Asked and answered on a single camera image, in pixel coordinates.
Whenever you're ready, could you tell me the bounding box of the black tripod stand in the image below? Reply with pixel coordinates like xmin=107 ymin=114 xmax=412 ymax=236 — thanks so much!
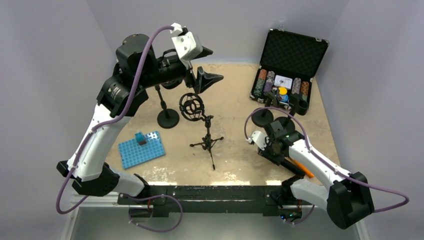
xmin=178 ymin=92 xmax=225 ymax=171

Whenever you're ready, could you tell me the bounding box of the orange microphone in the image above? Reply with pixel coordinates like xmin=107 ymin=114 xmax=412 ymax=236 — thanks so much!
xmin=290 ymin=158 xmax=315 ymax=178

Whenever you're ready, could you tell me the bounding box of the orange mic round stand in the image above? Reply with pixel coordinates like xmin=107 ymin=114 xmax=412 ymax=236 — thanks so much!
xmin=251 ymin=90 xmax=279 ymax=128

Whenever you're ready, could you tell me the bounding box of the white mic clamp stand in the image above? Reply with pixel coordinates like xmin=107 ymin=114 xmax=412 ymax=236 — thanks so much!
xmin=275 ymin=93 xmax=310 ymax=132

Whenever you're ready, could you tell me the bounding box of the black silver microphone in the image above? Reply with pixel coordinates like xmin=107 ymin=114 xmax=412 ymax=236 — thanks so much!
xmin=280 ymin=158 xmax=306 ymax=177

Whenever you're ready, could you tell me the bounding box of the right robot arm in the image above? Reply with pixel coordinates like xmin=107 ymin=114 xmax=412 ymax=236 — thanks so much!
xmin=249 ymin=120 xmax=375 ymax=230

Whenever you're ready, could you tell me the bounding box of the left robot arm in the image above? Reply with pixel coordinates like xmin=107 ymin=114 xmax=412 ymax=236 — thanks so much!
xmin=56 ymin=32 xmax=223 ymax=205

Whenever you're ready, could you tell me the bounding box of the purple mic black stand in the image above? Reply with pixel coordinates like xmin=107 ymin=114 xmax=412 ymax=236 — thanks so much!
xmin=154 ymin=85 xmax=180 ymax=129

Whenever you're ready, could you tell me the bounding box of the yellow dealer chip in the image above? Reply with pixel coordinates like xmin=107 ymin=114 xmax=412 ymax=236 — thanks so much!
xmin=278 ymin=87 xmax=288 ymax=95

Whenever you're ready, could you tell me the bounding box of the purple poker chip roll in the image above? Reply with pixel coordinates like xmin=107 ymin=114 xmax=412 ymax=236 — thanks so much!
xmin=263 ymin=71 xmax=276 ymax=95

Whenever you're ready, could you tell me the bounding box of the white playing card box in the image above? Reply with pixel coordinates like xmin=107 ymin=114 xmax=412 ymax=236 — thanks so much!
xmin=274 ymin=75 xmax=293 ymax=90

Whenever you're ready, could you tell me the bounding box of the teal lego brick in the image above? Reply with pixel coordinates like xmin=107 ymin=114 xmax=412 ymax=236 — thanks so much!
xmin=134 ymin=132 xmax=147 ymax=146

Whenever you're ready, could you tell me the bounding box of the black poker chip case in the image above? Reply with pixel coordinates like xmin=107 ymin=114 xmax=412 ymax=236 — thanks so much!
xmin=249 ymin=28 xmax=330 ymax=116

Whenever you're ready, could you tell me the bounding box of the blue lego baseplate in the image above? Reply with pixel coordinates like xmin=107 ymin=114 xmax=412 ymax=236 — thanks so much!
xmin=118 ymin=131 xmax=166 ymax=170

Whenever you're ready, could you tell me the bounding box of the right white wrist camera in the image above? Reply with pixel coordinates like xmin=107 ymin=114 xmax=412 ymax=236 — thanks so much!
xmin=247 ymin=130 xmax=268 ymax=151

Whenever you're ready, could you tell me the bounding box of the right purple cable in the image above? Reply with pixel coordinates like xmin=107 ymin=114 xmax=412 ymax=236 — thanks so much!
xmin=244 ymin=106 xmax=410 ymax=214

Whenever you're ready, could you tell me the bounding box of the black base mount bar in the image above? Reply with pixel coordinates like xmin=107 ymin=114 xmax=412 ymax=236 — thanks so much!
xmin=117 ymin=185 xmax=309 ymax=221

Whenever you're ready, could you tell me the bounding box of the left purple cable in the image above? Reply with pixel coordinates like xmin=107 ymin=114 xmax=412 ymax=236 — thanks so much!
xmin=55 ymin=25 xmax=176 ymax=215

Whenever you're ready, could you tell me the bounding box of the purple loop base cable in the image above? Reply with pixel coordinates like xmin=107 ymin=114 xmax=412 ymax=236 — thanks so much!
xmin=122 ymin=193 xmax=184 ymax=232

